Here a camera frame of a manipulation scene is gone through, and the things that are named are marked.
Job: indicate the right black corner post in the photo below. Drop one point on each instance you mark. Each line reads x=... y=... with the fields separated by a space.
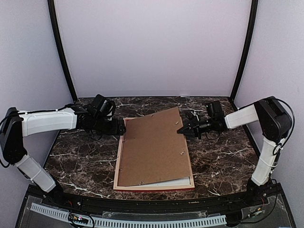
x=246 y=48

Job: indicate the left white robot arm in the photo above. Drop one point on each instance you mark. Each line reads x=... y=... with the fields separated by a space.
x=17 y=125

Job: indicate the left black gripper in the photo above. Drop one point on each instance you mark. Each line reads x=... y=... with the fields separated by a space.
x=114 y=130

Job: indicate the left black corner post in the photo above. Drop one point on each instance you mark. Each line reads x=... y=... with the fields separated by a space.
x=60 y=49

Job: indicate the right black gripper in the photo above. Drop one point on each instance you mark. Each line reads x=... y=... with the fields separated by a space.
x=195 y=125

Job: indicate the black corner post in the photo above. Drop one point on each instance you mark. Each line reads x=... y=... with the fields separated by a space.
x=246 y=48
x=60 y=49

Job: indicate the white slotted cable duct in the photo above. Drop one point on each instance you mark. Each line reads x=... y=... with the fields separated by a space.
x=96 y=222

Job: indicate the brown cardboard backing board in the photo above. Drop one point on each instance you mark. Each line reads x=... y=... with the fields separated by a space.
x=152 y=152

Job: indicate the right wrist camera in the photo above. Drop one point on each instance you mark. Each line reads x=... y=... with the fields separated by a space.
x=214 y=110

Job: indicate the black front rail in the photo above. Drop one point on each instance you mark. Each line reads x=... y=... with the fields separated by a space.
x=152 y=202

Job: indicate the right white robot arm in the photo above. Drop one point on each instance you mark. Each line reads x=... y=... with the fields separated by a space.
x=276 y=124

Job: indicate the landscape photo print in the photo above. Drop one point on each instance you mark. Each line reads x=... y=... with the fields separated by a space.
x=169 y=183

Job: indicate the red wooden picture frame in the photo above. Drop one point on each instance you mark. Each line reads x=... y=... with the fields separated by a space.
x=116 y=180

